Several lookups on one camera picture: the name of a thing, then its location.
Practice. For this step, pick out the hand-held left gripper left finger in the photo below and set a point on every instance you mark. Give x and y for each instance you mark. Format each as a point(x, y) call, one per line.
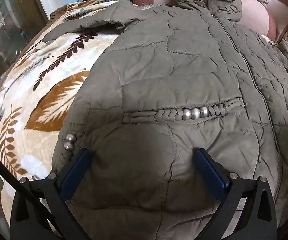
point(76, 173)

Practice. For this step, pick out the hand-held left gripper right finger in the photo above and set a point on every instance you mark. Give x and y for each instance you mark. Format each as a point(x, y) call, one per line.
point(211, 176)

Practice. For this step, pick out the wooden door with glass panel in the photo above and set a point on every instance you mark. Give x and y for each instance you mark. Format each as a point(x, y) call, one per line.
point(11, 27)

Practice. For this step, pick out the olive quilted jacket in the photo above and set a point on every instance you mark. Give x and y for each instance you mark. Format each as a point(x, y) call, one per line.
point(173, 80)

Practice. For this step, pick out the leaf print blanket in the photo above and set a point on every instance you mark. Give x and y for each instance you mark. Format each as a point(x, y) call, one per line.
point(39, 100)

